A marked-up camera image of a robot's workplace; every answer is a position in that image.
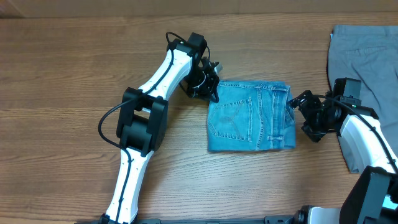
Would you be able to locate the grey folded trousers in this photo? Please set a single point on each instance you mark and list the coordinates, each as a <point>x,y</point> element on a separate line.
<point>367,54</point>

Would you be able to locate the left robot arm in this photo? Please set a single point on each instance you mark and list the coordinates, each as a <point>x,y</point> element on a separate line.
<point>138,124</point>

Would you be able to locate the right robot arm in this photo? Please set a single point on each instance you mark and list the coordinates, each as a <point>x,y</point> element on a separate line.
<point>373,198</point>

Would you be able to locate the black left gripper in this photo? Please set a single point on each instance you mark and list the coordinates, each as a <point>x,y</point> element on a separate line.
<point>208,92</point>

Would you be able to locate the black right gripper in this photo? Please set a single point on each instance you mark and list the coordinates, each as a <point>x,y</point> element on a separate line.
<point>316,133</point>

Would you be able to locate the light blue denim jeans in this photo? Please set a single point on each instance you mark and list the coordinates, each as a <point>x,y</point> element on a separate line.
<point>251,115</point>

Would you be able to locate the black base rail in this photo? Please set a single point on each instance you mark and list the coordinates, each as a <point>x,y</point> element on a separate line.
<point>266,220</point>

